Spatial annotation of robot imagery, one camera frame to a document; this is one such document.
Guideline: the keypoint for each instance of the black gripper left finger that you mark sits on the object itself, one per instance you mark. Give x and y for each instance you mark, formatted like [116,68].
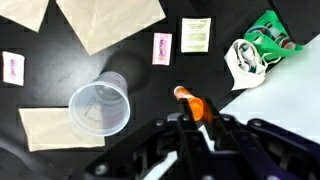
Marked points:
[186,143]

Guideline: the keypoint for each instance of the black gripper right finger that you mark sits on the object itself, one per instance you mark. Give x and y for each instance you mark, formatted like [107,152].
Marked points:
[240,146]

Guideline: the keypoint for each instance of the orange and white marker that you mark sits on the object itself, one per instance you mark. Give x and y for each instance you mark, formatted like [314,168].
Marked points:
[196,106]

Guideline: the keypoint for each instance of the clear plastic measuring cup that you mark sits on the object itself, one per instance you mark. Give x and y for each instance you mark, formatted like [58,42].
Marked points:
[100,110]

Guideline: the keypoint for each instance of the white flat panel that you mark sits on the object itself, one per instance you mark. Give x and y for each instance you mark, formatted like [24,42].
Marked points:
[286,100]

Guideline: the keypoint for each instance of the pink sugar packet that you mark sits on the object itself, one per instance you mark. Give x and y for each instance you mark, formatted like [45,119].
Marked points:
[162,48]
[13,68]

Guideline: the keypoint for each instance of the green cloth bag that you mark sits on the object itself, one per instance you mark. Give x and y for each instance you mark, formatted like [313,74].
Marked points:
[266,41]

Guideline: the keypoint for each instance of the pale yellow printed packet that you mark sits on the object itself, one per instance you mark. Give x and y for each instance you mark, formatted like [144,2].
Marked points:
[196,35]

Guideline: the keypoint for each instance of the large beige paper napkin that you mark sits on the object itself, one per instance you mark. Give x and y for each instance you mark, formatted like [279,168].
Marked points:
[110,23]

